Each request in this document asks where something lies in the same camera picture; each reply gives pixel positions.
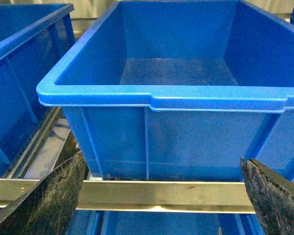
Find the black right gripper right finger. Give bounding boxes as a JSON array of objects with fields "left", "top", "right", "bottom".
[{"left": 241, "top": 158, "right": 294, "bottom": 235}]

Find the empty blue upper bin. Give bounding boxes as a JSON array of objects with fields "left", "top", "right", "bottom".
[{"left": 37, "top": 0, "right": 294, "bottom": 181}]

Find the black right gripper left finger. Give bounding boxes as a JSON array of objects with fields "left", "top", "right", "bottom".
[{"left": 0, "top": 152, "right": 86, "bottom": 235}]

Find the blue lower bin with sticker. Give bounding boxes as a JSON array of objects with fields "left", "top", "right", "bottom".
[{"left": 101, "top": 211, "right": 245, "bottom": 235}]

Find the blue bin with buttons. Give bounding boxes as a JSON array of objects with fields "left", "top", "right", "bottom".
[{"left": 0, "top": 3, "right": 74, "bottom": 177}]

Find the upper steel shelf rail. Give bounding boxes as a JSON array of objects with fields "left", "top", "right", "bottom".
[{"left": 0, "top": 178, "right": 294, "bottom": 214}]

